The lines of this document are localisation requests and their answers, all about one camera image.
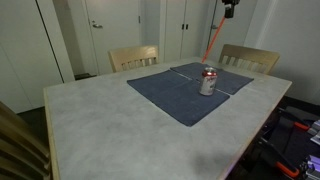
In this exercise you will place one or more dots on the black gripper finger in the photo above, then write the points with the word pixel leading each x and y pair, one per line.
pixel 227 10
pixel 232 10

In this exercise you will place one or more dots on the orange drinking straw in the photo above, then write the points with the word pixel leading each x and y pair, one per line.
pixel 215 40

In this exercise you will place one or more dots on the red and silver soda can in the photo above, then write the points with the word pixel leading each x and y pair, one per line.
pixel 208 83

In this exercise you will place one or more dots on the white closet door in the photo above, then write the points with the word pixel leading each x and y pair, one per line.
pixel 196 30
pixel 174 33

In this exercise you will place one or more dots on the light wooden chair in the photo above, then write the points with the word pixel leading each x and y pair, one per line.
pixel 133 55
pixel 250 55
pixel 20 146

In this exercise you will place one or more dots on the dark blue placemat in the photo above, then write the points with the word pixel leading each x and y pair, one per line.
pixel 230 81
pixel 173 96

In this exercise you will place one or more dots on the short silver aluminium bars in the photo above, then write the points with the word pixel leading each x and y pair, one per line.
pixel 315 131

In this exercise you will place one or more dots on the aluminium extrusion rail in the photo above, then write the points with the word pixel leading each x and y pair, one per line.
pixel 313 166

